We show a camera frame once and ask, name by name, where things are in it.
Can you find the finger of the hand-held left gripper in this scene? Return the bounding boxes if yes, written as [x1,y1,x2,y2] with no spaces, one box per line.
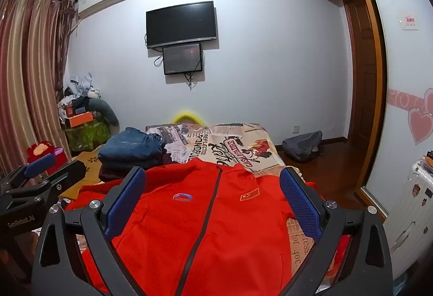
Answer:
[0,153,57,190]
[5,160,86,200]

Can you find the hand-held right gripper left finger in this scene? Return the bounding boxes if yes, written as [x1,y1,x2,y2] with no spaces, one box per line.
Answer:
[32,166,154,296]

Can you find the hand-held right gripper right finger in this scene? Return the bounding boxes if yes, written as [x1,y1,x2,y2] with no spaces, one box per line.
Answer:
[277,166,393,296]

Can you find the red zip jacket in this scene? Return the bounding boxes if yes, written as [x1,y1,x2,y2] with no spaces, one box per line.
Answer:
[64,158,352,296]

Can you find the red plush flower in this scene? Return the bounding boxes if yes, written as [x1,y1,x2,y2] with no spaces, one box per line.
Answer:
[27,141,66,165]

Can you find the mustard paw print mat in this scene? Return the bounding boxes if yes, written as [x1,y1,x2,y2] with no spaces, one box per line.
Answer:
[59,150,109,201]

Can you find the green bag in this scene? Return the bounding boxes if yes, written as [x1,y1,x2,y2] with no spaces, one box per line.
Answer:
[66,119,113,152]

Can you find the grey backpack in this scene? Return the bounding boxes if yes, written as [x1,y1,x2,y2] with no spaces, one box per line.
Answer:
[282,130,323,163]

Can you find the orange box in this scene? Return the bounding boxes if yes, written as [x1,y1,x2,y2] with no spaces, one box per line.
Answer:
[65,111,94,128]

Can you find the folded blue jeans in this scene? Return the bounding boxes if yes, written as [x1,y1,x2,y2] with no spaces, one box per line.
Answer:
[98,127,168,162]

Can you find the grey pillow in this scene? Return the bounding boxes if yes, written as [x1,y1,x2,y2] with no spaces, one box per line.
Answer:
[90,98,120,127]

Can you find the pile of clutter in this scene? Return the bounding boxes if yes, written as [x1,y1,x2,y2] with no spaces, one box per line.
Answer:
[57,72,102,121]

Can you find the striped brown curtain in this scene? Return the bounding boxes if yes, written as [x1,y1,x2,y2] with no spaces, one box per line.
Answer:
[0,0,78,178]

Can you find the yellow curved headboard piece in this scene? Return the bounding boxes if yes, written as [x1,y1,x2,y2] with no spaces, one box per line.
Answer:
[172,110,205,126]

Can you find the white suitcase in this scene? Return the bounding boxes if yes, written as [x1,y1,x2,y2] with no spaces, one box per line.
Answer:
[386,157,433,283]

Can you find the brown wooden door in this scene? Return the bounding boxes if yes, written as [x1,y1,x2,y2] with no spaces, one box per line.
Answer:
[343,0,379,182]

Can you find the small black wall monitor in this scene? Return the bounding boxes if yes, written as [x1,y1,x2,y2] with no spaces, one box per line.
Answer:
[162,43,204,75]

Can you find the black wall television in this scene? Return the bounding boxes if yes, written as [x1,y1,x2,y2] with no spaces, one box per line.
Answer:
[145,1,218,49]

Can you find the small wall sticker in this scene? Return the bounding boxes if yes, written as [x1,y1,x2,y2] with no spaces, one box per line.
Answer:
[401,14,421,31]

